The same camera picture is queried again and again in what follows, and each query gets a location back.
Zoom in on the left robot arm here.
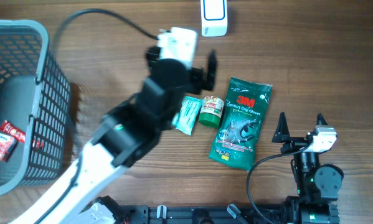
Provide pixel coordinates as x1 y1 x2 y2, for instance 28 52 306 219
14 47 217 223

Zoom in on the grey plastic mesh basket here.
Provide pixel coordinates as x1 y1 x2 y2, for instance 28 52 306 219
0 20 71 196

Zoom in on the green 3M gloves packet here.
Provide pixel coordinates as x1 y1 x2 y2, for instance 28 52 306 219
209 77 273 171

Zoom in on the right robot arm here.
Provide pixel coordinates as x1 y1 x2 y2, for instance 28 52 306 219
272 112 344 224

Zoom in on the green lid jar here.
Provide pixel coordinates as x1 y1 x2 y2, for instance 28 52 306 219
198 96 224 128

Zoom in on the red tissue packet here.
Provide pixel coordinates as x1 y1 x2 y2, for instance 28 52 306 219
0 132 17 161

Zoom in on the teal tissue packet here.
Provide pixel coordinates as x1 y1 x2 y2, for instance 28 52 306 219
172 96 202 136

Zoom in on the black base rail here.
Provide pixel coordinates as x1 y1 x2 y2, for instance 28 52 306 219
111 203 340 224

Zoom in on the red sachet stick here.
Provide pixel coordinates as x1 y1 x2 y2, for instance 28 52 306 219
0 120 26 143

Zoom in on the white barcode scanner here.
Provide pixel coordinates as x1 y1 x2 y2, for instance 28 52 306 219
201 0 228 37

